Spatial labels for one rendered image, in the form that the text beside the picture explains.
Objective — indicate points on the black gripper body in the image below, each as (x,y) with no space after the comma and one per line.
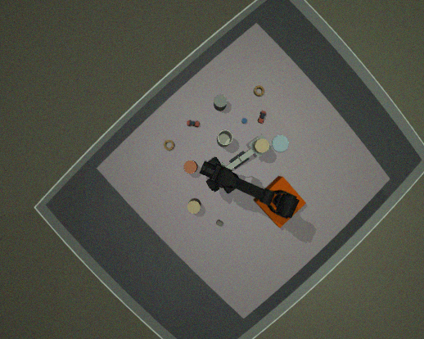
(215,162)

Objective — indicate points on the red toy car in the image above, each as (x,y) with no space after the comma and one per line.
(261,117)
(196,124)

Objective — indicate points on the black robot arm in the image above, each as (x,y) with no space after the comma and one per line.
(221,177)

